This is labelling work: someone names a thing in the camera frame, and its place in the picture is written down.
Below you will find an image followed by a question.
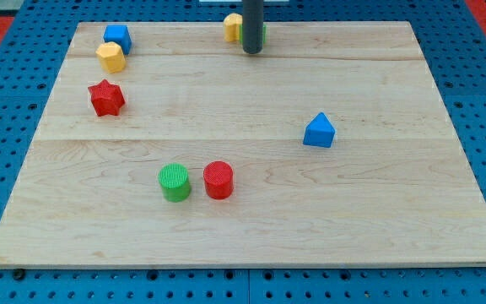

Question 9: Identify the wooden board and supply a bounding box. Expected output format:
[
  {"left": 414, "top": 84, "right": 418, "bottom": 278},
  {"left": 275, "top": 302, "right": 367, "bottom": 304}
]
[{"left": 0, "top": 21, "right": 486, "bottom": 269}]

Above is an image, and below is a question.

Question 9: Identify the blue triangle block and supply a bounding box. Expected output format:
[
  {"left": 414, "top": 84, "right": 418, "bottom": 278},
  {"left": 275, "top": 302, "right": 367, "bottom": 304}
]
[{"left": 303, "top": 112, "right": 336, "bottom": 148}]

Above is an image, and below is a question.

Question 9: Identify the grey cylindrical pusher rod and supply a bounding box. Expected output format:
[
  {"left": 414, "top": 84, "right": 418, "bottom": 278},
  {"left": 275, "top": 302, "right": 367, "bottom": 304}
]
[{"left": 242, "top": 0, "right": 263, "bottom": 54}]

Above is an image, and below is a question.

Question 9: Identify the green cylinder block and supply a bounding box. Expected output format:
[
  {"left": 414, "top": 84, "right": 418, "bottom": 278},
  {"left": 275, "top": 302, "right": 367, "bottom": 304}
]
[{"left": 158, "top": 163, "right": 192, "bottom": 203}]

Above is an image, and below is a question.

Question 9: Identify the green star block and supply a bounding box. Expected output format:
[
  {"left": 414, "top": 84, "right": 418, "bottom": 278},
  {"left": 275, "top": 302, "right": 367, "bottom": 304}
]
[{"left": 238, "top": 24, "right": 267, "bottom": 45}]

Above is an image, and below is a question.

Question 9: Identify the red cylinder block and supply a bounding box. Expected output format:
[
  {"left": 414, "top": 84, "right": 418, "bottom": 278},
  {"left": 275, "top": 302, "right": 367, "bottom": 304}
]
[{"left": 203, "top": 160, "right": 234, "bottom": 199}]

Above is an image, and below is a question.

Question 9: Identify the blue cube block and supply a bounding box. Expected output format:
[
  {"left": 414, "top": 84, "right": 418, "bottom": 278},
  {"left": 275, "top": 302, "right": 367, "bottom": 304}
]
[{"left": 103, "top": 24, "right": 132, "bottom": 55}]

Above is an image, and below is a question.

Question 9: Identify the red star block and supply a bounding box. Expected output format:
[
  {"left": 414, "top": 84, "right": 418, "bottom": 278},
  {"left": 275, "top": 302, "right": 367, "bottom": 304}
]
[{"left": 88, "top": 79, "right": 126, "bottom": 117}]

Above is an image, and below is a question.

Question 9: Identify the yellow hexagon block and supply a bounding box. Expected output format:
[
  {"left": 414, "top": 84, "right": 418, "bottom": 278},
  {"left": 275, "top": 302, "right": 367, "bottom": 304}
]
[{"left": 95, "top": 42, "right": 127, "bottom": 73}]

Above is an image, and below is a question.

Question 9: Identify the yellow heart block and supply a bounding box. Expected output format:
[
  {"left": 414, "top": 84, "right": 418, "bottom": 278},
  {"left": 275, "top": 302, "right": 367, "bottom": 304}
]
[{"left": 223, "top": 13, "right": 243, "bottom": 42}]

